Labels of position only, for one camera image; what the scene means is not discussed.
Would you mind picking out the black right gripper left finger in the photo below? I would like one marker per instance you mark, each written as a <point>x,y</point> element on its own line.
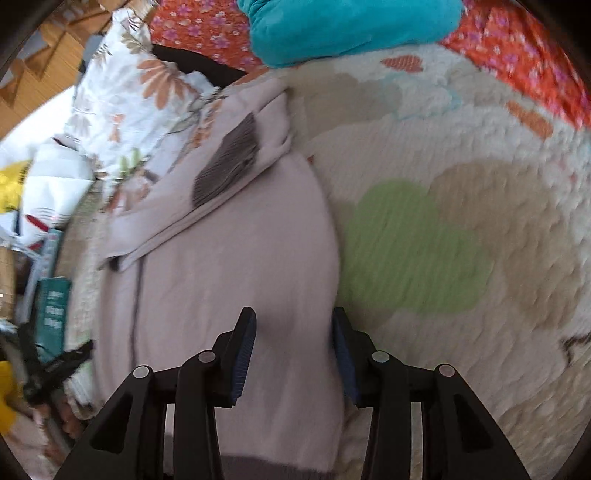
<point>126,439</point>

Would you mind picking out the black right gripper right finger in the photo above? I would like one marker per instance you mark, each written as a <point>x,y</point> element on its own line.
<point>459,437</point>

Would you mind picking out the pale pink floral sweater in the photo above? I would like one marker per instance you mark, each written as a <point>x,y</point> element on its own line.
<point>241,221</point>

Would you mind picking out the green box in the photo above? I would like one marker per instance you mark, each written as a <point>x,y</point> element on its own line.
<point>52,304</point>

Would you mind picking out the light blue toy board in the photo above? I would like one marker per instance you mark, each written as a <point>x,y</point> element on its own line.
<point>44,265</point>

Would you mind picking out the white paper bag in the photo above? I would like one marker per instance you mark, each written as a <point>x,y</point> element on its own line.
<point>58,178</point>

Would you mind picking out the white floral pillow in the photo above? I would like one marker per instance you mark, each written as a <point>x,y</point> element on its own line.
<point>128,100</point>

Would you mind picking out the wooden headboard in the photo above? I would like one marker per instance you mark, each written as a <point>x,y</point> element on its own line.
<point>43,58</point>

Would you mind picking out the red floral fabric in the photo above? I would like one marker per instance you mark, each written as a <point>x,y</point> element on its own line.
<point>499,37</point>

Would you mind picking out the teal folded garment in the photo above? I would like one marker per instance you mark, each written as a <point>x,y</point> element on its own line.
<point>285,33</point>

